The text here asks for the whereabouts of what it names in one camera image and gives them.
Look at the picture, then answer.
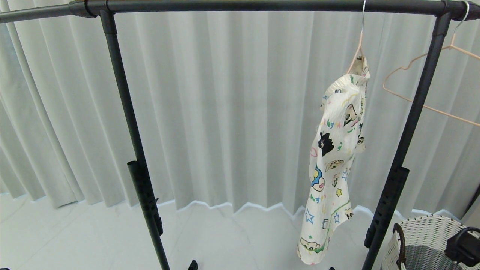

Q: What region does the cream printed garment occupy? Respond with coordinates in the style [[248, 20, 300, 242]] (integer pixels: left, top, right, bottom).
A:
[[297, 56, 371, 266]]

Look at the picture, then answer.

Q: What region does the pink clothes hanger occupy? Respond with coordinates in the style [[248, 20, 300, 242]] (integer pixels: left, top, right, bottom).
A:
[[383, 2, 480, 127], [346, 0, 370, 75]]

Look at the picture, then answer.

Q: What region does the black clothes rack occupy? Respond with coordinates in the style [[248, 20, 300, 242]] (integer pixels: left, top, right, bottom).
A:
[[0, 0, 480, 270]]

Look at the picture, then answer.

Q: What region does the white laundry basket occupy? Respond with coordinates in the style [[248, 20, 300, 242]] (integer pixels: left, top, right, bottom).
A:
[[381, 214, 480, 270]]

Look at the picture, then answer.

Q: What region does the white curtain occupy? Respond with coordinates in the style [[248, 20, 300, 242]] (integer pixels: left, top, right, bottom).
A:
[[0, 0, 480, 222]]

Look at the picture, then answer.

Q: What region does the black cable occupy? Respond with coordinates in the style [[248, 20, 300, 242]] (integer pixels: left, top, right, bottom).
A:
[[449, 226, 480, 243]]

